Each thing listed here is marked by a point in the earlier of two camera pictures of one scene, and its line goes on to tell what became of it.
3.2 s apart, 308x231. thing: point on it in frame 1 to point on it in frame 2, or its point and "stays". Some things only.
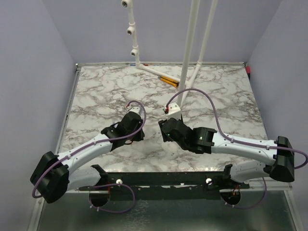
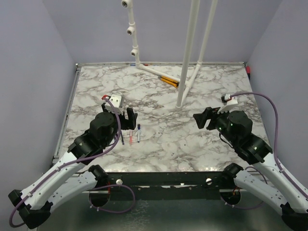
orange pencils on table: x=169 y=81 stays
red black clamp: x=248 y=71 stays
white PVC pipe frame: x=185 y=84 stays
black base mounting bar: x=169 y=185 stays
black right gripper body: x=161 y=122 to x=217 y=117
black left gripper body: x=137 y=136 to x=124 y=122
